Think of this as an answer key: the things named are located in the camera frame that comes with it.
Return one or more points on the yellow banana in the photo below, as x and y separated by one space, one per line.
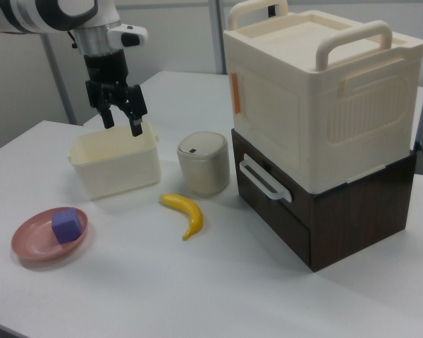
192 213

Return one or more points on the pink plastic plate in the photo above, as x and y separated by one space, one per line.
35 243

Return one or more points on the cream open plastic bin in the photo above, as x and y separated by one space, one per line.
116 169

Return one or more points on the orange tape strip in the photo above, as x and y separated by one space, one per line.
236 93

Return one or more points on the purple foam cube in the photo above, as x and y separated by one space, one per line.
66 225

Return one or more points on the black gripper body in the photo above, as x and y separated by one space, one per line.
105 68

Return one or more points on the small beige trash can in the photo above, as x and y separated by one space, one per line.
204 165

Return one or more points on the dark wood drawer cabinet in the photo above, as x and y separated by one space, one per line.
356 218

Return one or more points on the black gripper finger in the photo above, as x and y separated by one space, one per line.
107 114
137 105

